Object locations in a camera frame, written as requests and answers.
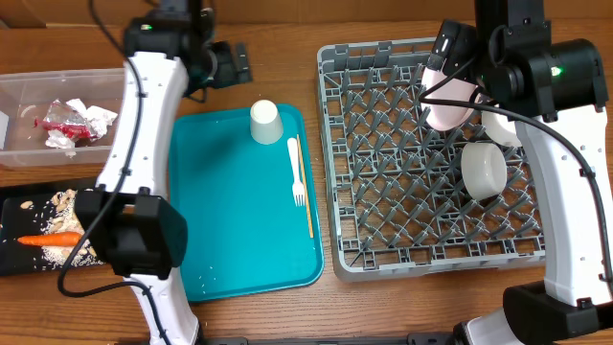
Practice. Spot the grey plastic dishwasher rack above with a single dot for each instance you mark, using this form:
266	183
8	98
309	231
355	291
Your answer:
398	206

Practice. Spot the white plastic fork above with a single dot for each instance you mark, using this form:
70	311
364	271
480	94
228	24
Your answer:
297	186

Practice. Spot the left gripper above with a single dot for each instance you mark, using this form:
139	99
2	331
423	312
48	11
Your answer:
229	72

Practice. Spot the black waste tray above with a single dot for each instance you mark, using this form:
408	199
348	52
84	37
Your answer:
19	204

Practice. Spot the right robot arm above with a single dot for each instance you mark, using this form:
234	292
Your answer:
556	94

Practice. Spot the white bowl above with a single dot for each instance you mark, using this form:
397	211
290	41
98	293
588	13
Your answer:
483	169

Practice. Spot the wooden chopstick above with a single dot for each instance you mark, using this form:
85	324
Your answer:
305	191

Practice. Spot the white tissue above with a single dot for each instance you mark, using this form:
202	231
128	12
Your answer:
99	118

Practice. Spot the teal plastic tray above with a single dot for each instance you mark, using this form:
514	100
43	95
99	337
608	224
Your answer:
245	233

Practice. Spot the orange carrot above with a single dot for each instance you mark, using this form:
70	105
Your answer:
67	239

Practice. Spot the white rice pile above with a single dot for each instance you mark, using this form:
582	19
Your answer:
58	215

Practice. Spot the white paper cup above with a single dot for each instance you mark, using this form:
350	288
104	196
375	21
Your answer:
266	125

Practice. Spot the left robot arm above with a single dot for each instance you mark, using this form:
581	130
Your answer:
127	217

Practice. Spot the clear plastic bin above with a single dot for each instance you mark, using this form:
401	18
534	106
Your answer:
26	97

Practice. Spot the foil wrapper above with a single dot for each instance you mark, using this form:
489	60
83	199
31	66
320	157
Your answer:
67	120

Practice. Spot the grey bowl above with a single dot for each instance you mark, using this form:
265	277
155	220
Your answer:
500	130

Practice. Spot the nut shells pile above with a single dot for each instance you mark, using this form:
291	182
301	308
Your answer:
60	232

